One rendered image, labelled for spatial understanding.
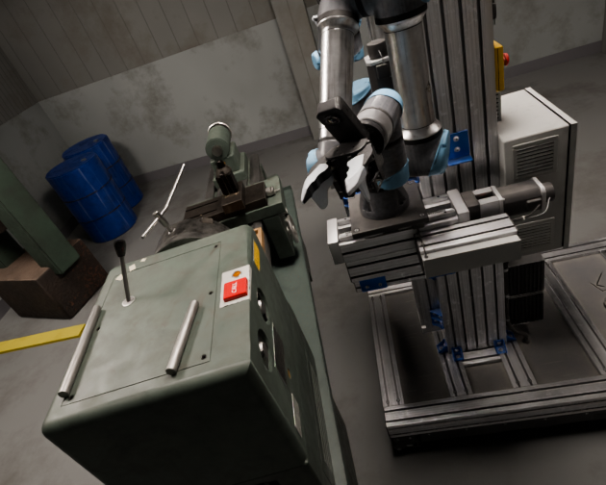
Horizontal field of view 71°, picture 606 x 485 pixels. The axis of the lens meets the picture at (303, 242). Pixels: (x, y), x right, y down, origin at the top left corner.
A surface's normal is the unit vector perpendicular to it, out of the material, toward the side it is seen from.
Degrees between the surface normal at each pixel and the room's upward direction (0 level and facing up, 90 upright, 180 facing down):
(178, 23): 90
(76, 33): 90
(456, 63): 90
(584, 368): 0
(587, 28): 90
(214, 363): 0
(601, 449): 0
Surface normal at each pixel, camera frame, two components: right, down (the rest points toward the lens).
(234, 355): -0.30, -0.77
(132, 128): -0.03, 0.60
